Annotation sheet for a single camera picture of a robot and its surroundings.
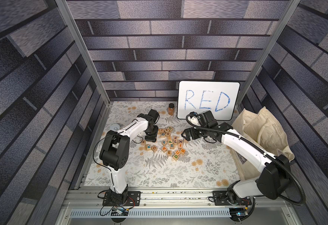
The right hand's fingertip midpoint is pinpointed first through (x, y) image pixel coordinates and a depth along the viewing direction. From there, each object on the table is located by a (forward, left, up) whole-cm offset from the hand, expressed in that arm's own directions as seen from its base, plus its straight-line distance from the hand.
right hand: (186, 131), depth 83 cm
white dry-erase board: (+26, -9, +5) cm, 28 cm away
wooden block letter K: (-4, +24, -13) cm, 28 cm away
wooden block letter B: (-6, +2, -14) cm, 15 cm away
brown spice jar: (+26, +9, -9) cm, 29 cm away
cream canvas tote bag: (-1, -43, +4) cm, 43 cm away
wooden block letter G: (-5, +21, -13) cm, 25 cm away
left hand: (+4, +17, -9) cm, 20 cm away
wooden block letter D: (-11, +7, -14) cm, 19 cm away
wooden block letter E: (-3, +9, -14) cm, 17 cm away
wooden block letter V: (+11, +10, -13) cm, 20 cm away
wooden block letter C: (-8, +5, -13) cm, 16 cm away
